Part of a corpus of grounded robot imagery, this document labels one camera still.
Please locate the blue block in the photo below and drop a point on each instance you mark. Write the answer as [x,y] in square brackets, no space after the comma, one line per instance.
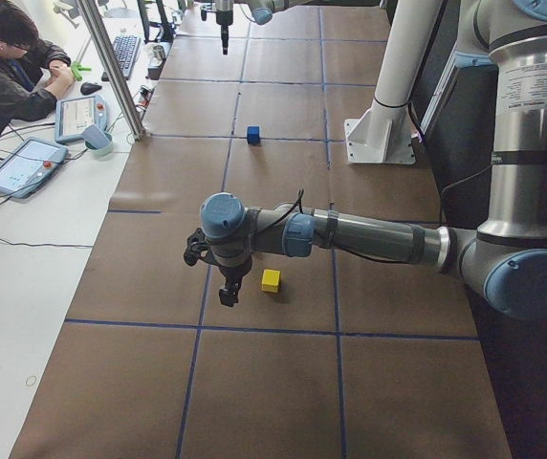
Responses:
[253,135]

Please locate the green plastic object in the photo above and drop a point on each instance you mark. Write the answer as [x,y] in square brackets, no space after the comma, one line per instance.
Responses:
[78,70]

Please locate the seated person dark jacket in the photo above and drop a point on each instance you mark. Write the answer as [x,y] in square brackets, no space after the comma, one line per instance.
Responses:
[34,73]

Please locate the aluminium extrusion rail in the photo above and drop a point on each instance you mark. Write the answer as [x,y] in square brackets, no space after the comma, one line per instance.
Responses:
[441,94]

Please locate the teach pendant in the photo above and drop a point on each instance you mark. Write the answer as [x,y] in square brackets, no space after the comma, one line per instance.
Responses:
[74,115]
[29,166]

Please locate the black computer mouse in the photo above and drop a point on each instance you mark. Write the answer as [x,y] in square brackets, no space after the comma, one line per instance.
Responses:
[89,88]

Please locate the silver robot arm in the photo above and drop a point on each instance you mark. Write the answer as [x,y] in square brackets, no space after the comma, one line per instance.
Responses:
[504,260]
[262,12]

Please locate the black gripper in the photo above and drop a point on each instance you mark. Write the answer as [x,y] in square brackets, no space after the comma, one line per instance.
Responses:
[224,15]
[231,273]

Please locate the white pedestal column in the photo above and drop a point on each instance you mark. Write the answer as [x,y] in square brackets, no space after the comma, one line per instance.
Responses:
[382,135]

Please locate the far teach pendant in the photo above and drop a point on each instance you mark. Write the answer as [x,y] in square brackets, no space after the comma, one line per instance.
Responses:
[74,115]

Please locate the black keyboard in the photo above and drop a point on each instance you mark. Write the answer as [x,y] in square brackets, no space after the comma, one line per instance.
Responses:
[126,48]

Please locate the metal cup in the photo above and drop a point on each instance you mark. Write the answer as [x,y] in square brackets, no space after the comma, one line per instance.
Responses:
[158,52]

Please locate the yellow block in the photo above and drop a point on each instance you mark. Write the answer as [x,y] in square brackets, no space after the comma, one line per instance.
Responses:
[271,281]

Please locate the aluminium frame post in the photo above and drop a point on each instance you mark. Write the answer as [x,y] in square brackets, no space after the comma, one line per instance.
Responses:
[95,25]

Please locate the near teach pendant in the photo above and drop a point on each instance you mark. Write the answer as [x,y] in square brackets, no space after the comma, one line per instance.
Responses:
[29,166]

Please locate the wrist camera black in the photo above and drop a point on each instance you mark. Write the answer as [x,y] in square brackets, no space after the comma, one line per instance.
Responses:
[196,248]
[207,8]

